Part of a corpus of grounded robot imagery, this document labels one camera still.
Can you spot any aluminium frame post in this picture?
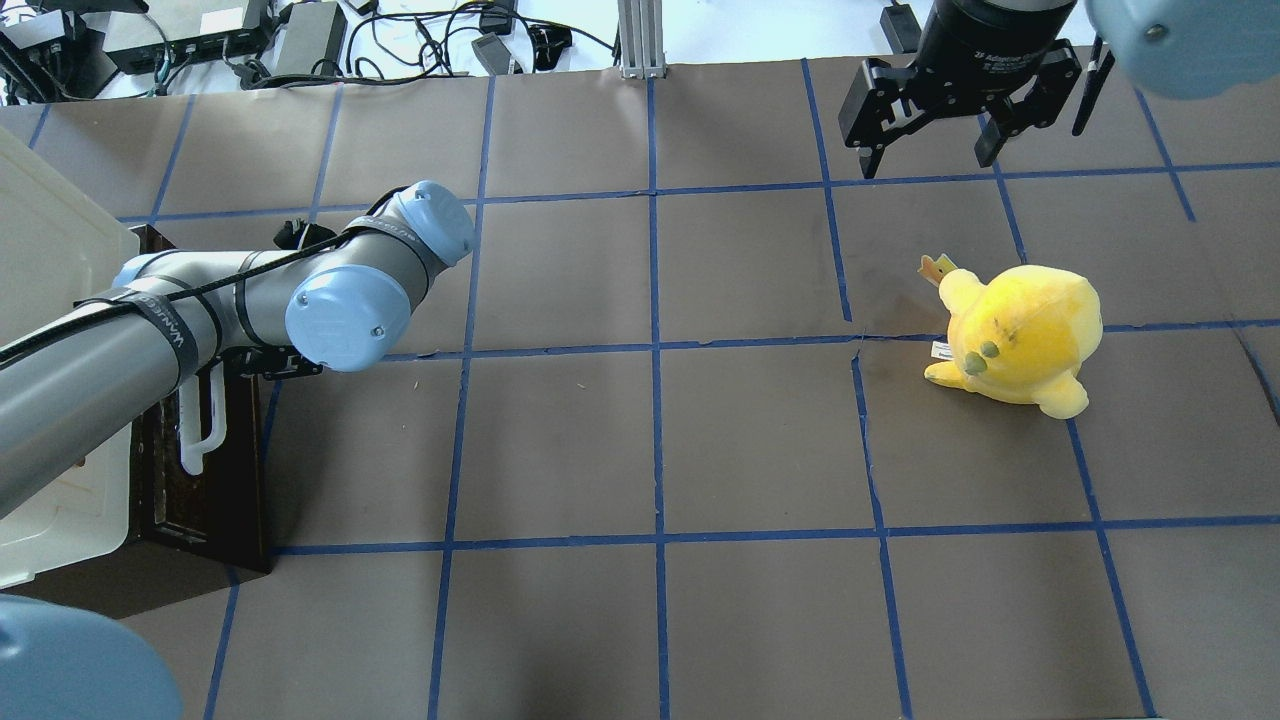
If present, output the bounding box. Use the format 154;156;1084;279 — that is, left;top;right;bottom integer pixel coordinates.
616;0;668;79

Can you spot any right robot arm blue joint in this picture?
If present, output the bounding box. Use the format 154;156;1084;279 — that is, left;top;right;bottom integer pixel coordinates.
1085;1;1279;100

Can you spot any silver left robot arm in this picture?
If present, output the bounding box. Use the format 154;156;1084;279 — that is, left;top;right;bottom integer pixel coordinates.
1;181;477;514

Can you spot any dark wooden drawer cabinet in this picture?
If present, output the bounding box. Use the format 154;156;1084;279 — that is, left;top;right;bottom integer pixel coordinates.
10;224;276;619

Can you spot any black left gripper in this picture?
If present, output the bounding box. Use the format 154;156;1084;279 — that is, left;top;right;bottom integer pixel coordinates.
221;346;323;380

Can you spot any cream plastic storage box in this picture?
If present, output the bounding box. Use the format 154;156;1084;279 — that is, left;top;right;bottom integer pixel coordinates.
1;129;138;591

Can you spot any yellow plush toy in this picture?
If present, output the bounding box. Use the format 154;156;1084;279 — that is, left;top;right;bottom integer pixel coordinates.
918;254;1105;420

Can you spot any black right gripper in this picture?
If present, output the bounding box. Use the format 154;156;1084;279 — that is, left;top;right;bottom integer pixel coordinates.
838;1;1082;181

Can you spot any black network switch box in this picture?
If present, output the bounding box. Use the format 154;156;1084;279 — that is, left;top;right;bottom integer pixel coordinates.
102;1;275;76

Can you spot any white drawer handle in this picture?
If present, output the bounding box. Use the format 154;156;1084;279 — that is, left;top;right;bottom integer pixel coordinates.
177;363;228;477

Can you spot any black power adapter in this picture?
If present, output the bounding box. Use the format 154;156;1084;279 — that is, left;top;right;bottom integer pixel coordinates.
271;1;347;76

